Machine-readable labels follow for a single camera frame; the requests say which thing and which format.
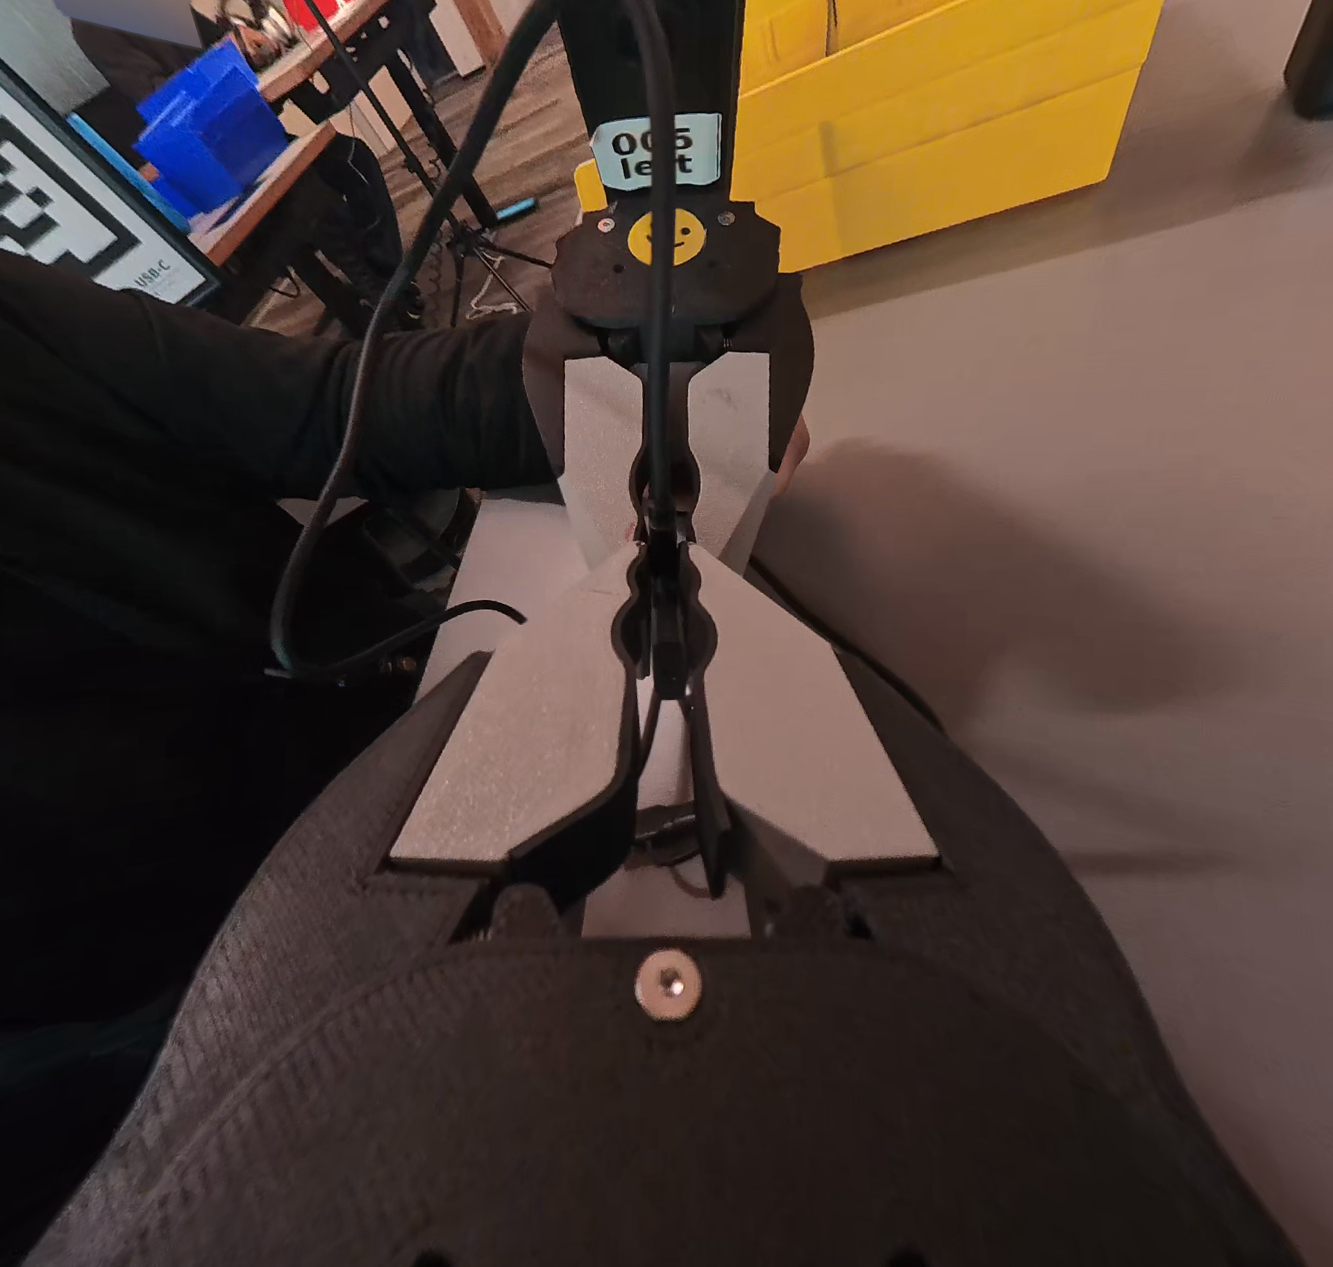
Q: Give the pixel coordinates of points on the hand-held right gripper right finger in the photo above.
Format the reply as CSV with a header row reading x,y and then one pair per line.
x,y
802,745

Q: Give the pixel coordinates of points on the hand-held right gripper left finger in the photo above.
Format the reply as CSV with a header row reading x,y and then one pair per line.
x,y
500,745

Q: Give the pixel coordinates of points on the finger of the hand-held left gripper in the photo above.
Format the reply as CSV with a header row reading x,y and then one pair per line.
x,y
599,434
734,434

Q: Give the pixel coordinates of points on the yellow plastic bin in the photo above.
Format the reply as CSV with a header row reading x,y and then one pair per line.
x,y
937,110

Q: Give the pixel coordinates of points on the person's left forearm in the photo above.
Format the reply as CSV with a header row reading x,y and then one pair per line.
x,y
260,392

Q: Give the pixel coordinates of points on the black tripod stand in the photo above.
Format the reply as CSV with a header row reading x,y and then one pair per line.
x,y
416,163

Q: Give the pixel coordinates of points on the wooden table with black legs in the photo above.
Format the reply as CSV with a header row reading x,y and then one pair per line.
x,y
302,146
311,57

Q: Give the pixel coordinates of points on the blue plastic bin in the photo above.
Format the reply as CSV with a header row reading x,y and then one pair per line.
x,y
212,132

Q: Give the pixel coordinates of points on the framed code sign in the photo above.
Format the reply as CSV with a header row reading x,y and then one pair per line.
x,y
62,194

